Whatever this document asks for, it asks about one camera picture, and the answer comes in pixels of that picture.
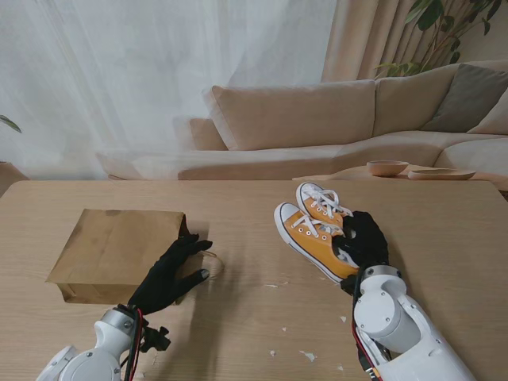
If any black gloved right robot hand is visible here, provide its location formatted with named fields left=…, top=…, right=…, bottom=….
left=332, top=210, right=391, bottom=271

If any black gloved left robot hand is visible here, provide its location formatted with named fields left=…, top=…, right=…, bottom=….
left=127, top=233, right=214, bottom=314

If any brown paper bag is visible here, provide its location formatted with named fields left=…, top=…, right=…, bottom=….
left=45, top=209, right=225, bottom=306

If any yellow canvas sneaker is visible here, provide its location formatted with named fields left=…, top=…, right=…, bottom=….
left=273, top=202, right=360, bottom=285
left=295, top=182, right=354, bottom=231

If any low wooden side table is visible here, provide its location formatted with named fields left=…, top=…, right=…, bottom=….
left=292, top=164, right=489, bottom=183

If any light wooden bowl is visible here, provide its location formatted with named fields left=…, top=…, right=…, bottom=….
left=366, top=160, right=410, bottom=178

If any shallow wooden tray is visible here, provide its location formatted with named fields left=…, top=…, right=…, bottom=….
left=407, top=167, right=476, bottom=182

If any beige fabric sofa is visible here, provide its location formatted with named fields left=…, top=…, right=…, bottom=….
left=97, top=59, right=508, bottom=182

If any grey sofa cushion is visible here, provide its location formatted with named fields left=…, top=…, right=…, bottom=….
left=420, top=63, right=508, bottom=134

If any beige plant pot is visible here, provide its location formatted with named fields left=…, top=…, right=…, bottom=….
left=0, top=161, right=29, bottom=199

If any beige drape curtain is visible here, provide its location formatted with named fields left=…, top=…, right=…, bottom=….
left=320, top=0, right=477, bottom=83

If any white sheer curtain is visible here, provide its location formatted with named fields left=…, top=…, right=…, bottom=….
left=0, top=0, right=338, bottom=182

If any small green plant leaf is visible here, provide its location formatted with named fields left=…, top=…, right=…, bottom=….
left=0, top=114, right=23, bottom=135

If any green leafy houseplant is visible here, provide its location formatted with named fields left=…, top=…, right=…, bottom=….
left=375, top=0, right=503, bottom=79

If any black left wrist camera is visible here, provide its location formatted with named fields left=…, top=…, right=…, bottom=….
left=140, top=325, right=171, bottom=352

